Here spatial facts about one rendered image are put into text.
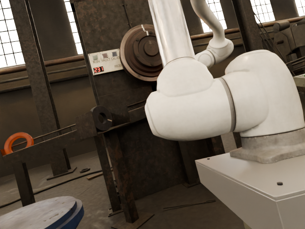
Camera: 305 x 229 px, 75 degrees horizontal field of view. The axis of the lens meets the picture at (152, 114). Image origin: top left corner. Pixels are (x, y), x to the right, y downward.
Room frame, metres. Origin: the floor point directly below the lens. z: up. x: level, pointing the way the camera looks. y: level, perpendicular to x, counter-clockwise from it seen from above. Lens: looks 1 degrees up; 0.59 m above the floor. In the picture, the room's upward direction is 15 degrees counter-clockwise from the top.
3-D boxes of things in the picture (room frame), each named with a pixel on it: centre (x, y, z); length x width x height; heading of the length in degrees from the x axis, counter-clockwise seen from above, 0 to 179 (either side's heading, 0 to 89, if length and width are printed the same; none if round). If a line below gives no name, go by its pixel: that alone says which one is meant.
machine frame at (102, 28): (2.06, 0.00, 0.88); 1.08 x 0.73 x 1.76; 103
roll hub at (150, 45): (1.54, -0.12, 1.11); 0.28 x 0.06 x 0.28; 103
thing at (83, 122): (1.26, 0.31, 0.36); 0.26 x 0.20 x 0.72; 138
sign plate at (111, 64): (1.67, 0.26, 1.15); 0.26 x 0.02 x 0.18; 103
